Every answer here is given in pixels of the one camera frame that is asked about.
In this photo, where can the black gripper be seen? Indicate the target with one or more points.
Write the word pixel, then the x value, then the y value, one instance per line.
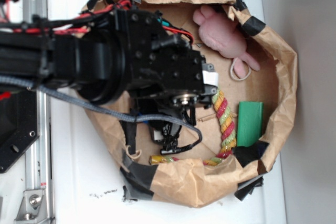
pixel 155 64

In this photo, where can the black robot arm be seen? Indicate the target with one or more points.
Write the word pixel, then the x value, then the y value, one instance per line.
pixel 106 54

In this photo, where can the pink plush bunny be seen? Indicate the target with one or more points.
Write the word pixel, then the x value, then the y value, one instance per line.
pixel 221 34

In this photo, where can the green rectangular block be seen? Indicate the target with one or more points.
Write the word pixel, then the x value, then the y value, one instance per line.
pixel 250 118

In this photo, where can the brown paper bag bin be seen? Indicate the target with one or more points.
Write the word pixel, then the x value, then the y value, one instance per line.
pixel 183 179

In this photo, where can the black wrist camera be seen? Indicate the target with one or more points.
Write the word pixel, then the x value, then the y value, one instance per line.
pixel 166 135

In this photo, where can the multicolour twisted rope toy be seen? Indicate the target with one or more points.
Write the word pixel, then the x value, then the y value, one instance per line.
pixel 227 128

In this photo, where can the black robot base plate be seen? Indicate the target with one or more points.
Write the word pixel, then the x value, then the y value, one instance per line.
pixel 19 127

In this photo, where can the aluminium extrusion rail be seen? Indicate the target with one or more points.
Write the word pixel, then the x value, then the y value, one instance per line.
pixel 38 165

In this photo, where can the metal corner bracket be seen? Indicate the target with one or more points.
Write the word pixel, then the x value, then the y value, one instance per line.
pixel 32 208

